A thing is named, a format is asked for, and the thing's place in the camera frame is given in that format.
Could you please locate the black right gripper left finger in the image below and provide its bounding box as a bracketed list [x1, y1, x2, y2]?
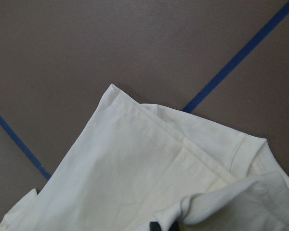
[149, 221, 160, 231]

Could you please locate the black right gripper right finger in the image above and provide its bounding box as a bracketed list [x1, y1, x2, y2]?
[170, 222, 180, 231]

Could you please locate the white long-sleeve shirt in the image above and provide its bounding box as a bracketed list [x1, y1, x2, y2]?
[0, 85, 289, 231]

